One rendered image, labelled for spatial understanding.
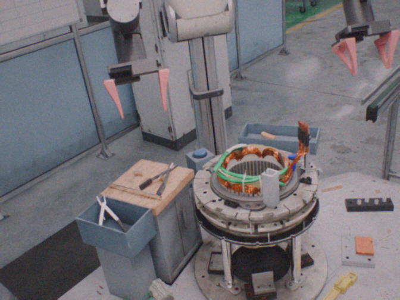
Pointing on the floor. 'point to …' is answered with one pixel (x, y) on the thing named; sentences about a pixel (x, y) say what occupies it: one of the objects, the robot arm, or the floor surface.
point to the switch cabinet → (171, 133)
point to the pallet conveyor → (372, 114)
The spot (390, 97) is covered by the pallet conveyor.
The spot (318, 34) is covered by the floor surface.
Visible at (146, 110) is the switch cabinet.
